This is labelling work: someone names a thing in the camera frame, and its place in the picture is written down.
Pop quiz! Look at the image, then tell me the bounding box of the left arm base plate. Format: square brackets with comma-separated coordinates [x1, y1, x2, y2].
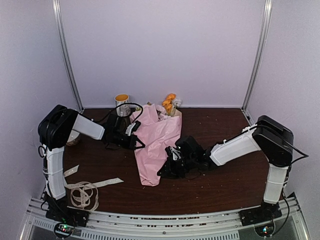
[45, 208, 89, 227]

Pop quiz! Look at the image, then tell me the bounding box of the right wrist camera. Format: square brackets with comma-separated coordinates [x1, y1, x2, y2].
[165, 146, 182, 161]

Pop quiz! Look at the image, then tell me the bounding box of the white fake flower stem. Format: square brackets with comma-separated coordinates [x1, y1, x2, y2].
[172, 97, 183, 108]

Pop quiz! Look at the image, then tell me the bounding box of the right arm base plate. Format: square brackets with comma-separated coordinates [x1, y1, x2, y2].
[239, 206, 283, 227]

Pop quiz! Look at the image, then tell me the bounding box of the pink wrapping paper sheet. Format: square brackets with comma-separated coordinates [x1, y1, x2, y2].
[130, 104, 182, 187]

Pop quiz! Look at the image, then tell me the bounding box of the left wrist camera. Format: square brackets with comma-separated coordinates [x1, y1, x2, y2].
[125, 120, 141, 136]

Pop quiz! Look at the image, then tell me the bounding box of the right aluminium frame post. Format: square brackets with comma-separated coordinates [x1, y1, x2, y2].
[241, 0, 274, 112]

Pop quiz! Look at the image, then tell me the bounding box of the aluminium frame post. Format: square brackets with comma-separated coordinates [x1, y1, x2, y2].
[241, 0, 274, 112]
[52, 0, 84, 112]

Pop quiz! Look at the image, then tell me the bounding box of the aluminium front rail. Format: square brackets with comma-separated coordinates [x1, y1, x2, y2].
[18, 197, 313, 240]

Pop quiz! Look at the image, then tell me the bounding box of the left aluminium frame post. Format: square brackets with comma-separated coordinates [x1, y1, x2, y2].
[52, 0, 84, 112]

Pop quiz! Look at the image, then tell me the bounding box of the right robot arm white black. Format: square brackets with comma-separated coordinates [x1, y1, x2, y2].
[157, 115, 294, 221]

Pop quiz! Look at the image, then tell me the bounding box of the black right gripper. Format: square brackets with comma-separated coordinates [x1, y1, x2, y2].
[158, 155, 197, 179]

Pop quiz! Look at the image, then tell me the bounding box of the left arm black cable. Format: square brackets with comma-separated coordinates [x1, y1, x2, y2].
[37, 101, 145, 158]

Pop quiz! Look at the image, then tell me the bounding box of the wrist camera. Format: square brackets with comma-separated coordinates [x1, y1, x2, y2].
[125, 120, 141, 136]
[165, 146, 182, 161]

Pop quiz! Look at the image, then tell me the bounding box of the orange fake flower stem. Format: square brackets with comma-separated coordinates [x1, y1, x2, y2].
[161, 93, 176, 115]

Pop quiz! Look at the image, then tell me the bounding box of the white patterned mug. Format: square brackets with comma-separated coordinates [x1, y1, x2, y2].
[114, 94, 131, 117]

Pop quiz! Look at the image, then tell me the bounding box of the beige printed ribbon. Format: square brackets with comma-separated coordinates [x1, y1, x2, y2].
[63, 165, 124, 212]

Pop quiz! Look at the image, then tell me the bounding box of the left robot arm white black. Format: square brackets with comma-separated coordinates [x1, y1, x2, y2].
[38, 104, 146, 222]

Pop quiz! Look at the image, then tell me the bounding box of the white ceramic bowl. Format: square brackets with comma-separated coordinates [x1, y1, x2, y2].
[66, 130, 81, 146]

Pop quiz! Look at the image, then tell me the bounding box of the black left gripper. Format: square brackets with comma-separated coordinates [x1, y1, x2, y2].
[112, 130, 145, 150]

